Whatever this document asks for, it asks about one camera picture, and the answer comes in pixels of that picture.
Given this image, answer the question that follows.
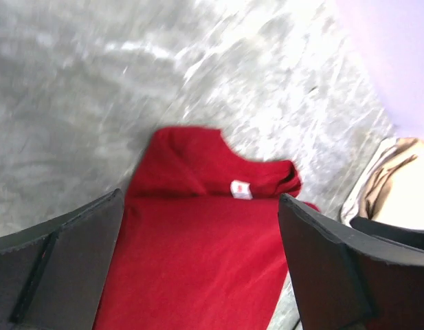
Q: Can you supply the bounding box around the white folded t shirt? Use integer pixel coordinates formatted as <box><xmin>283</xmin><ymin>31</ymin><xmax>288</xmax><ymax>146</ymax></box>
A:
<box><xmin>339</xmin><ymin>137</ymin><xmax>397</xmax><ymax>226</ymax></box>

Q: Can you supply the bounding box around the red t shirt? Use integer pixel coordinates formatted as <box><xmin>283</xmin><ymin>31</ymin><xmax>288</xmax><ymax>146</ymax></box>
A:
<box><xmin>94</xmin><ymin>126</ymin><xmax>302</xmax><ymax>329</ymax></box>

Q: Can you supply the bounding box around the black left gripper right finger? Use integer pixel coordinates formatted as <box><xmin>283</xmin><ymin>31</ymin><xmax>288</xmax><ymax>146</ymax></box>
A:
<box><xmin>278</xmin><ymin>195</ymin><xmax>424</xmax><ymax>329</ymax></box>

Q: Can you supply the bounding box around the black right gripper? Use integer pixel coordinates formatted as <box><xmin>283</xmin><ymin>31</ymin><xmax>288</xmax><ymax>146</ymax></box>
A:
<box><xmin>350</xmin><ymin>217</ymin><xmax>424</xmax><ymax>250</ymax></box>

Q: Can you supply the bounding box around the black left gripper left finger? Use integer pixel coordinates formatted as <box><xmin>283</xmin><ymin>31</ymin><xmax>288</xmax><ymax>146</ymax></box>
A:
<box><xmin>0</xmin><ymin>189</ymin><xmax>124</xmax><ymax>329</ymax></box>

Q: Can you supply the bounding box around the beige folded t shirt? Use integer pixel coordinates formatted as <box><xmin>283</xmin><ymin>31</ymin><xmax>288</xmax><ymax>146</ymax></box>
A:
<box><xmin>358</xmin><ymin>137</ymin><xmax>424</xmax><ymax>230</ymax></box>

